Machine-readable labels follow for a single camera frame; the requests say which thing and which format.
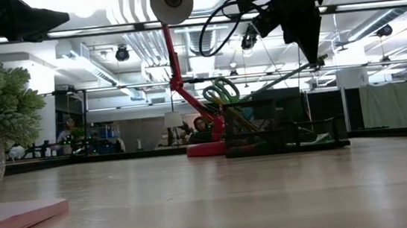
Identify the pink sticky note pad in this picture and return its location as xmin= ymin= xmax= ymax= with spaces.
xmin=0 ymin=171 xmax=72 ymax=228

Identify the black office partition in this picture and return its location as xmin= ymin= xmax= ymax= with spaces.
xmin=249 ymin=80 xmax=363 ymax=142

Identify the black mesh desk organizer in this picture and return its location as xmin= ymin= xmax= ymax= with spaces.
xmin=220 ymin=92 xmax=352 ymax=160

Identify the black hanging ceiling fixture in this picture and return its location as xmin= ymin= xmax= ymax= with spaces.
xmin=374 ymin=23 xmax=394 ymax=39
xmin=239 ymin=30 xmax=260 ymax=51
xmin=113 ymin=42 xmax=131 ymax=63

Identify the black background rack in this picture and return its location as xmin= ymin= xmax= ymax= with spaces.
xmin=51 ymin=88 xmax=94 ymax=159

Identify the pale green curtain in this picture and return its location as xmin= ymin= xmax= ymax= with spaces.
xmin=358 ymin=81 xmax=407 ymax=132

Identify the person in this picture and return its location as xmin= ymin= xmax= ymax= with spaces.
xmin=187 ymin=115 xmax=214 ymax=145
xmin=55 ymin=116 xmax=79 ymax=145

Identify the red desk lamp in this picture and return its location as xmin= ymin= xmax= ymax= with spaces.
xmin=150 ymin=0 xmax=229 ymax=161

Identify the white background table lamp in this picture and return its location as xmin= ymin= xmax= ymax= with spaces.
xmin=162 ymin=110 xmax=186 ymax=148

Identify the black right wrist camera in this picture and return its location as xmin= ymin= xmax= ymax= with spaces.
xmin=250 ymin=0 xmax=287 ymax=39

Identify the black overhead frame bar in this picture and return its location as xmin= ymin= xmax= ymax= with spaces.
xmin=0 ymin=0 xmax=407 ymax=46

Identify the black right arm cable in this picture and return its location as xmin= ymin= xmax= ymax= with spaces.
xmin=193 ymin=0 xmax=271 ymax=59

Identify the thin black frame bar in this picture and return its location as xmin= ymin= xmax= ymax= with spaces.
xmin=42 ymin=57 xmax=407 ymax=99

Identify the black aluminium table frame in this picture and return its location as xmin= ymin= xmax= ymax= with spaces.
xmin=3 ymin=122 xmax=407 ymax=179

